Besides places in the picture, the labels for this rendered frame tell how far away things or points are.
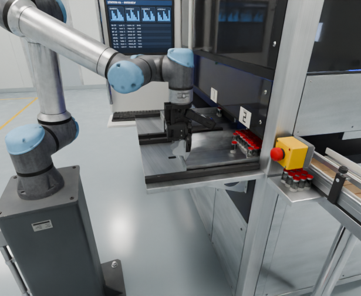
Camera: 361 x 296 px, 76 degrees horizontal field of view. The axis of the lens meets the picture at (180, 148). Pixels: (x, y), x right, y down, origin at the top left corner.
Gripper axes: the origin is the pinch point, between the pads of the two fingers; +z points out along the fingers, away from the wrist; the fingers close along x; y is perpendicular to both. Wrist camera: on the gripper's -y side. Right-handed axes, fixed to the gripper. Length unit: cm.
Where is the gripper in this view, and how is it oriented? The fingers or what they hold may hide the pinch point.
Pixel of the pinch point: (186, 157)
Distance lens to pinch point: 82.6
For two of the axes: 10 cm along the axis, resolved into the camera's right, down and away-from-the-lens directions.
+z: 0.0, 8.9, 4.6
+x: 2.2, 4.4, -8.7
